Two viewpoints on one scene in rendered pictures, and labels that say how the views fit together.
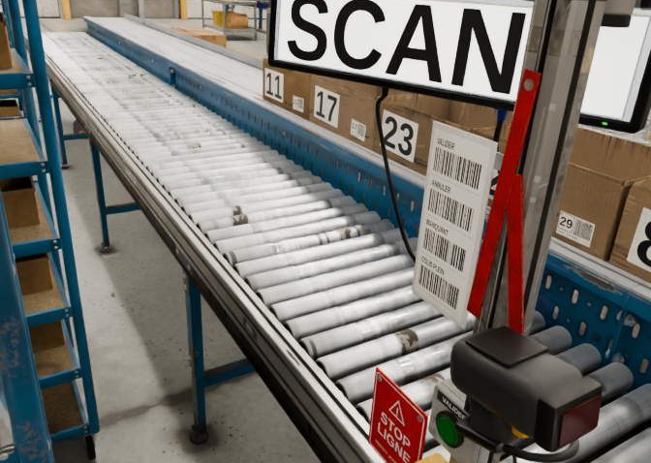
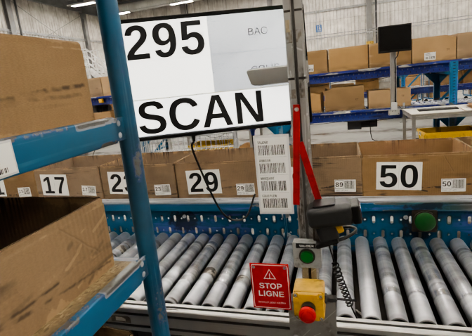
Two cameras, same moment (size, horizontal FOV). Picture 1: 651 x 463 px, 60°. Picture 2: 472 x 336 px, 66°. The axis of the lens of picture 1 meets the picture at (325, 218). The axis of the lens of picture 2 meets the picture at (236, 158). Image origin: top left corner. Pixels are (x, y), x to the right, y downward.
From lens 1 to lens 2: 0.50 m
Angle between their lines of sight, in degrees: 41
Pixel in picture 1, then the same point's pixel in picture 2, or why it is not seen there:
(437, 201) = (264, 167)
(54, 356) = not seen: outside the picture
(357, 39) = (184, 116)
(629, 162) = (240, 157)
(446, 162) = (265, 150)
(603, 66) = not seen: hidden behind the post
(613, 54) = not seen: hidden behind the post
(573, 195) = (239, 174)
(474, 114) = (151, 161)
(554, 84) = (305, 106)
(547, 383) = (348, 202)
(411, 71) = (217, 123)
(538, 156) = (307, 132)
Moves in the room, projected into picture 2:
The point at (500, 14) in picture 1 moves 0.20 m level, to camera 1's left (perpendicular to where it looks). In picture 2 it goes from (250, 92) to (186, 100)
